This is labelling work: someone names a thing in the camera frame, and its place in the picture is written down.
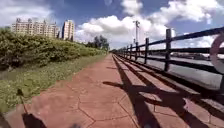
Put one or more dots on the distant trees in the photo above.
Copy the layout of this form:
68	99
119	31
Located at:
98	42

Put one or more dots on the red hexagon paved path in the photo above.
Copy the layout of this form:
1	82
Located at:
100	100

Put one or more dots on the lamp pole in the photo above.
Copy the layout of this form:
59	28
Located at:
136	31

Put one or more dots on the robot's own part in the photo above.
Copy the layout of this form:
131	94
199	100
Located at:
75	126

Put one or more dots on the grass verge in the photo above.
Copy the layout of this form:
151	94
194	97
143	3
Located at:
36	78

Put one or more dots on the green bush hedge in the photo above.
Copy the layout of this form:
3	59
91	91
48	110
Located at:
36	50

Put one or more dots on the group of apartment buildings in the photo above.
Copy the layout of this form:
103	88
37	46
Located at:
40	29

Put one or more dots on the river water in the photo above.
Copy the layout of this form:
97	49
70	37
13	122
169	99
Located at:
196	71

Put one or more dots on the wooden post and rail fence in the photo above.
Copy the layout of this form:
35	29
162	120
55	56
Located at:
168	50

